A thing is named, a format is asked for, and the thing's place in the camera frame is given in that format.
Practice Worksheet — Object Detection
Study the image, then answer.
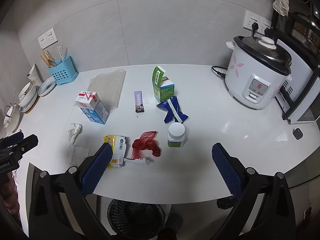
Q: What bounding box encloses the clear plastic bag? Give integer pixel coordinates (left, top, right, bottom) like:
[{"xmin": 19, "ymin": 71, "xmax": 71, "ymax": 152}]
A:
[{"xmin": 68, "ymin": 145, "xmax": 89, "ymax": 166}]

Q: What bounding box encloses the yellow snack wrapper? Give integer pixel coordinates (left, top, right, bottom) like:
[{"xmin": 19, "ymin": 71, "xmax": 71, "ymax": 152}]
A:
[{"xmin": 104, "ymin": 135, "xmax": 126, "ymax": 168}]

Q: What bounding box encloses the white tissue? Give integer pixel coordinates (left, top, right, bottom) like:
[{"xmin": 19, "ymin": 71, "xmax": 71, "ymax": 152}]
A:
[{"xmin": 68, "ymin": 123, "xmax": 82, "ymax": 145}]

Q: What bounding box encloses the white pill bottle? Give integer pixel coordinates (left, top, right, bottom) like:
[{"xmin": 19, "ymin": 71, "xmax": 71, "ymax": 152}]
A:
[{"xmin": 167, "ymin": 122, "xmax": 185, "ymax": 147}]

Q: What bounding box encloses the blue snack bag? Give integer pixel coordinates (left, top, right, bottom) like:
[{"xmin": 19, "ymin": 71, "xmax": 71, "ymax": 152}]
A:
[{"xmin": 157, "ymin": 96, "xmax": 189, "ymax": 124}]

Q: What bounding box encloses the blue white milk carton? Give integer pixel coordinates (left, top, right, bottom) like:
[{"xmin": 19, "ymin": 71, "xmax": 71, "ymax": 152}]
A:
[{"xmin": 75, "ymin": 91, "xmax": 109, "ymax": 125}]

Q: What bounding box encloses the purple coffee stick sachet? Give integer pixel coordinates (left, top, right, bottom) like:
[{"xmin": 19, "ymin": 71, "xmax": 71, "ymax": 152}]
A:
[{"xmin": 134, "ymin": 91, "xmax": 144, "ymax": 113}]

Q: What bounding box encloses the clear bubble wrap sheet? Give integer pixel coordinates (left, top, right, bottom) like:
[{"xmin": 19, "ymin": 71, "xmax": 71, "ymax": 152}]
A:
[{"xmin": 87, "ymin": 69, "xmax": 126, "ymax": 112}]

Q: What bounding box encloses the green white box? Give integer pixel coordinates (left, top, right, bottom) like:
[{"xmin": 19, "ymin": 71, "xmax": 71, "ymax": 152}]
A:
[{"xmin": 152, "ymin": 66, "xmax": 175, "ymax": 103}]

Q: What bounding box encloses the person's left hand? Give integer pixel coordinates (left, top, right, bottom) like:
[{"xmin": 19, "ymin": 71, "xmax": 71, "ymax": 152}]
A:
[{"xmin": 1, "ymin": 172, "xmax": 20, "ymax": 215}]

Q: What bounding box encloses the white pot with lid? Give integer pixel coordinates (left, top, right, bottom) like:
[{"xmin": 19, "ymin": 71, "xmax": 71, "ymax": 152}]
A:
[{"xmin": 17, "ymin": 82, "xmax": 38, "ymax": 113}]

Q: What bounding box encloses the white striped plate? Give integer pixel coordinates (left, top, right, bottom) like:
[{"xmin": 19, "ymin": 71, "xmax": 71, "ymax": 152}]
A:
[{"xmin": 38, "ymin": 76, "xmax": 56, "ymax": 97}]

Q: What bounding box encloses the white ceramic jug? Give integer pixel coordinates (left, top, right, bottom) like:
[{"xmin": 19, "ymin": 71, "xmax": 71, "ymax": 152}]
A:
[{"xmin": 27, "ymin": 64, "xmax": 43, "ymax": 87}]

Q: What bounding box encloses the blue utensil holder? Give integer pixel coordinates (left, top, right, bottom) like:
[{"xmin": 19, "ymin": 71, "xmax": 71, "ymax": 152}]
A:
[{"xmin": 48, "ymin": 56, "xmax": 78, "ymax": 86}]

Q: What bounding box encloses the wooden chopsticks bundle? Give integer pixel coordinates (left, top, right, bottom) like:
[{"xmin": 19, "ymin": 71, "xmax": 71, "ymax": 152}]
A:
[{"xmin": 41, "ymin": 50, "xmax": 56, "ymax": 68}]

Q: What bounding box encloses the white microwave oven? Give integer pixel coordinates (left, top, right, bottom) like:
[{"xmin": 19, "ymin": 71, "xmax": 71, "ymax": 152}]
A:
[{"xmin": 276, "ymin": 39, "xmax": 319, "ymax": 124}]

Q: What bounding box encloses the white flowered rice cooker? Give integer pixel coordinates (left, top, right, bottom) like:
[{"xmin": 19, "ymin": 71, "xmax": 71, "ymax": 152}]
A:
[{"xmin": 225, "ymin": 36, "xmax": 292, "ymax": 110}]

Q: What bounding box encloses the white kettle with handle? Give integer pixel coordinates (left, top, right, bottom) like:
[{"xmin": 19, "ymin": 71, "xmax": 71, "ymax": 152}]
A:
[{"xmin": 3, "ymin": 104, "xmax": 21, "ymax": 133}]

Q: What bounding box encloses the black power cord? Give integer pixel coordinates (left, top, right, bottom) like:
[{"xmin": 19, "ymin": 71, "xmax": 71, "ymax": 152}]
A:
[{"xmin": 211, "ymin": 65, "xmax": 228, "ymax": 78}]

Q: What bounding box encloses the left wall socket panel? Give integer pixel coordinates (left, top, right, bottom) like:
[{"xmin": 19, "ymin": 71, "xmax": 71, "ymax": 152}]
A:
[{"xmin": 37, "ymin": 28, "xmax": 58, "ymax": 49}]

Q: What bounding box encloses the wall socket panel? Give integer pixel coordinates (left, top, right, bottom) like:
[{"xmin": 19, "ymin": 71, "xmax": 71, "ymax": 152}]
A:
[
  {"xmin": 242, "ymin": 10, "xmax": 271, "ymax": 35},
  {"xmin": 37, "ymin": 28, "xmax": 58, "ymax": 49}
]

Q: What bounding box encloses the right wall socket panel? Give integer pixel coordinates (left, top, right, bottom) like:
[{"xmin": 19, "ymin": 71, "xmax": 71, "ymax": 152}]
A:
[{"xmin": 242, "ymin": 10, "xmax": 271, "ymax": 35}]

